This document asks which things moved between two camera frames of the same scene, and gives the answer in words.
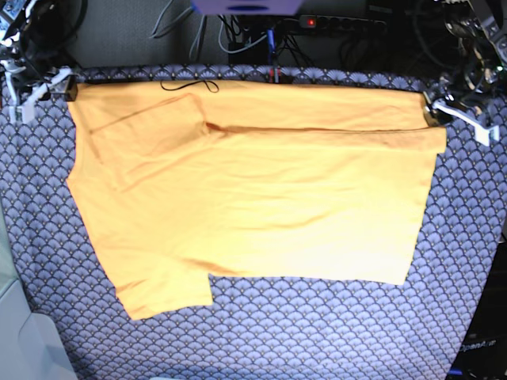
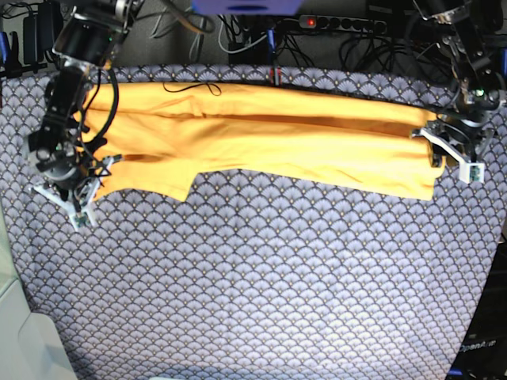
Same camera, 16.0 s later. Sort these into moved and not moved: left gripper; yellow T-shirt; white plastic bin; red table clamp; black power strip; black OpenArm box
Moved: left gripper; yellow T-shirt
Not moved: white plastic bin; red table clamp; black OpenArm box; black power strip
